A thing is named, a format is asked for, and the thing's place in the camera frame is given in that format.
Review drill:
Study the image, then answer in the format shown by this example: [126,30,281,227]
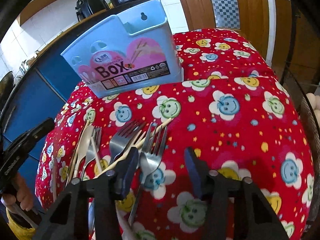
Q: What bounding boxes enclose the beige wooden spoon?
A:
[73,125,94,178]

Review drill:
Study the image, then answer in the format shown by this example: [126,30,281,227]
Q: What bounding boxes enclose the beige chopstick long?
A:
[94,118,173,178]

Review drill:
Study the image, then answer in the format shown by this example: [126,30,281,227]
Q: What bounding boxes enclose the silver fork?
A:
[109,120,145,165]
[80,126,102,180]
[128,122,167,227]

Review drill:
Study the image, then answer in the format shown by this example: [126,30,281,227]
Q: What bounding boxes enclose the yellow sleeve forearm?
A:
[6,209,36,240]

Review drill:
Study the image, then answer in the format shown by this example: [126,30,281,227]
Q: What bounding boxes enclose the blue kitchen base cabinets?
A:
[0,0,156,190]

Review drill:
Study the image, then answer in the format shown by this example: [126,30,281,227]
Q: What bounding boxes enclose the person's left hand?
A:
[1,173,34,214]

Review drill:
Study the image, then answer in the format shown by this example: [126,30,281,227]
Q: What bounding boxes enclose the beige chopstick left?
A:
[65,121,89,185]

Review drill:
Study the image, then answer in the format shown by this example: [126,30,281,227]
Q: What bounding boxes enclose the black wok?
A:
[0,71,15,108]

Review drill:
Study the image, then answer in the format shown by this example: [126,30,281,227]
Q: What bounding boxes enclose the red smiley flower tablecloth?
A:
[35,29,314,239]

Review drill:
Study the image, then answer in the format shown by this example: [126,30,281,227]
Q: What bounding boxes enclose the tray of eggs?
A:
[306,93,320,124]

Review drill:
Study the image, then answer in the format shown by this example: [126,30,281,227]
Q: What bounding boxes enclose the light blue utensil box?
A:
[61,0,184,98]

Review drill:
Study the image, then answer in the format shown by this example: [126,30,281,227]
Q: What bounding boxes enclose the black air fryer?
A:
[75,0,110,22]

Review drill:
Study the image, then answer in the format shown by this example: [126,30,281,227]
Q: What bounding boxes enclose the wooden door with glass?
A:
[180,0,269,57]

